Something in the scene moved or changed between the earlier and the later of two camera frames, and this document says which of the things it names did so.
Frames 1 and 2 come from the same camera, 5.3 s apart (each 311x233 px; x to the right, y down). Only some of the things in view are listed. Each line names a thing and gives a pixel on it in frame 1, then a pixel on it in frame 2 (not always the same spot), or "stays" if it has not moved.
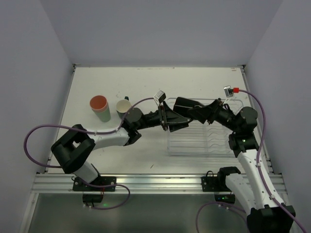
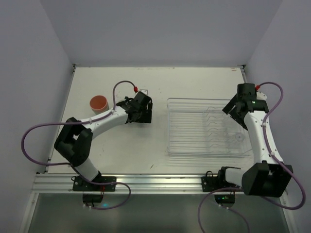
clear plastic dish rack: [199, 139] stays
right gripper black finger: [202, 113] → [231, 105]
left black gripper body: [164, 118] → [145, 112]
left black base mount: [93, 191] stays
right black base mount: [217, 184] stays
